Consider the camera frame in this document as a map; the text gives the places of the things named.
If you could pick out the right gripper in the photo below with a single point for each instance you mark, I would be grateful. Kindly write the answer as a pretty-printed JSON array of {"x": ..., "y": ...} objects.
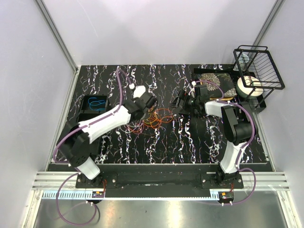
[{"x": 175, "y": 103}]

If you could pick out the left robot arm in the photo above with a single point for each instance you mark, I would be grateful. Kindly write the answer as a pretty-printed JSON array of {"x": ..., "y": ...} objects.
[{"x": 74, "y": 145}]

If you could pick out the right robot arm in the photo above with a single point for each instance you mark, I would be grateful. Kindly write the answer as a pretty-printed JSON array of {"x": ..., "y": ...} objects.
[{"x": 239, "y": 127}]

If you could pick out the floral patterned box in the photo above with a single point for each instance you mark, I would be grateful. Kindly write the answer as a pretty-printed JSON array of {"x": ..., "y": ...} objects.
[{"x": 218, "y": 84}]

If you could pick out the white round bowl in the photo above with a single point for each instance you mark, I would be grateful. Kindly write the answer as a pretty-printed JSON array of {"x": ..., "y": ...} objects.
[{"x": 252, "y": 87}]

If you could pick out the glass cup in rack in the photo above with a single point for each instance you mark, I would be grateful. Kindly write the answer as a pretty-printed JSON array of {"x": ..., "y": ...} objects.
[{"x": 243, "y": 61}]

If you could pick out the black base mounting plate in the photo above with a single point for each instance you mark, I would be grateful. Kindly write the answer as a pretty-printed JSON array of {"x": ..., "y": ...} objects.
[{"x": 156, "y": 184}]

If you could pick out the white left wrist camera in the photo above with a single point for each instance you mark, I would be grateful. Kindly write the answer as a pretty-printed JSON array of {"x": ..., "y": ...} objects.
[{"x": 138, "y": 90}]

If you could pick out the black wire dish rack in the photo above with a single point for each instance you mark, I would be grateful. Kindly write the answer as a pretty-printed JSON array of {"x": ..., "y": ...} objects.
[{"x": 261, "y": 66}]

